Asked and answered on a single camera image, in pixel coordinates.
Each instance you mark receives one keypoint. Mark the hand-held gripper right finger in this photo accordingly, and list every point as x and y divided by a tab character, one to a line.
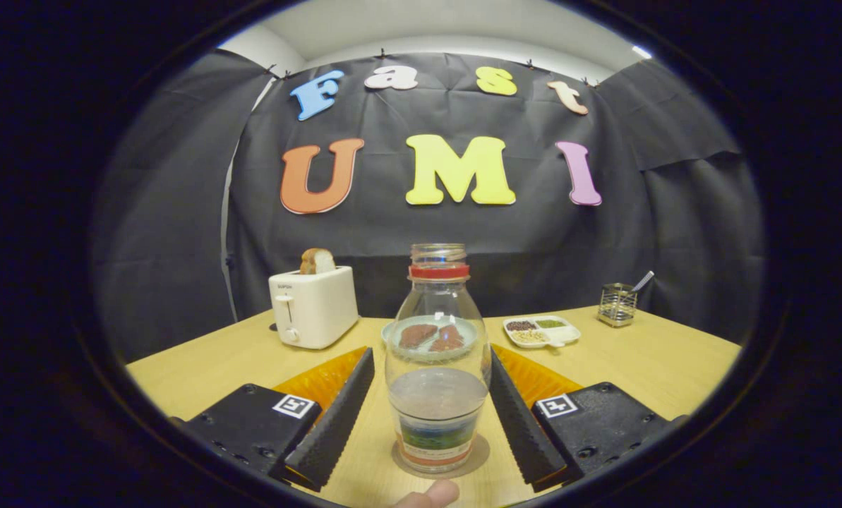
526	423

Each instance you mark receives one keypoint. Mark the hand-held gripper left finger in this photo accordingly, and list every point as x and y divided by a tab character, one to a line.
336	423

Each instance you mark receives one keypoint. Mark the brown round coaster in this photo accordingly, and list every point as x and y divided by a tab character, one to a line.
479	456

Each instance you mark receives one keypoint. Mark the white divided dish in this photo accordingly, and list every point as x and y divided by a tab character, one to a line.
562	335

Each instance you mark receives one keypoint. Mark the pale green plate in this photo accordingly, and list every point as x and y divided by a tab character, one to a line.
387	332

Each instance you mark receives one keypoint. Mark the brown meat piece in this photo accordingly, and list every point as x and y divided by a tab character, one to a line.
417	335
449	340

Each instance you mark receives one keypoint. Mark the white toaster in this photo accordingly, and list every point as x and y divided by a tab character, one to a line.
318	310

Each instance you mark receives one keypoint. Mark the wooden table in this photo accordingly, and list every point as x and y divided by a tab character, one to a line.
639	360

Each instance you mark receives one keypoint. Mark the bread slice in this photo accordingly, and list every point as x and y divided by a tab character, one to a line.
317	261

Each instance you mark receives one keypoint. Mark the small ceiling light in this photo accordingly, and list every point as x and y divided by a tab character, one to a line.
641	52

